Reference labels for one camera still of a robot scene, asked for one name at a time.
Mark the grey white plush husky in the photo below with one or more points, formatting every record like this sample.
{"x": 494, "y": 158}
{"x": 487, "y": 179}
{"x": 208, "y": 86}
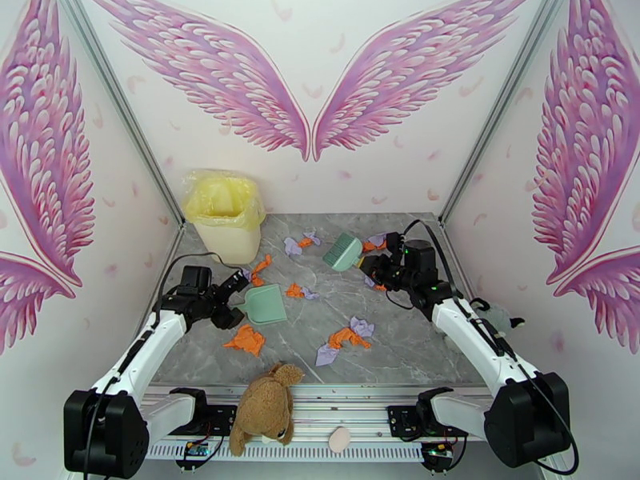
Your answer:
{"x": 495, "y": 313}

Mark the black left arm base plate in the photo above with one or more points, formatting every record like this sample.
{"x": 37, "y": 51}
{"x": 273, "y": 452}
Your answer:
{"x": 222, "y": 418}

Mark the aluminium rail frame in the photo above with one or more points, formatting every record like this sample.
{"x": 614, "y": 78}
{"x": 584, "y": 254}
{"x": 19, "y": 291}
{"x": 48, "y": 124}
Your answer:
{"x": 340, "y": 408}

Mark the brown plush bunny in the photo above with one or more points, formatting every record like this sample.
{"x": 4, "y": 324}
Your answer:
{"x": 262, "y": 408}

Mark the green plastic dustpan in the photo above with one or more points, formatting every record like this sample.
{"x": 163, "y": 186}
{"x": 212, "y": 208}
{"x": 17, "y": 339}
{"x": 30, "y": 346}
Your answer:
{"x": 265, "y": 306}

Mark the pink round sponge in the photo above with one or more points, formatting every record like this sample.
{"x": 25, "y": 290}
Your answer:
{"x": 340, "y": 439}

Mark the yellow plastic bin liner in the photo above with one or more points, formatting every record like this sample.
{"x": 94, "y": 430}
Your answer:
{"x": 200, "y": 203}

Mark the green plastic hand brush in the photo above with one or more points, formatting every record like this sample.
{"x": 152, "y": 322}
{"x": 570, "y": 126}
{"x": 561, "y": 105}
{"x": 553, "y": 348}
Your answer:
{"x": 342, "y": 253}

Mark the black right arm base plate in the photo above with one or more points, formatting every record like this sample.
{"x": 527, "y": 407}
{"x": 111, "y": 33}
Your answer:
{"x": 402, "y": 421}

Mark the cream plastic trash bin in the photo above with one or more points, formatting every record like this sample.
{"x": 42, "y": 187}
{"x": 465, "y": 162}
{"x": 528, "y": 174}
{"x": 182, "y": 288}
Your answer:
{"x": 230, "y": 243}

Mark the aluminium corner post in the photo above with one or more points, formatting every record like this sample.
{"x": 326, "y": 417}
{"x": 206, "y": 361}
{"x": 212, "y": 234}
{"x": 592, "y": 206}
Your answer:
{"x": 502, "y": 106}
{"x": 121, "y": 106}

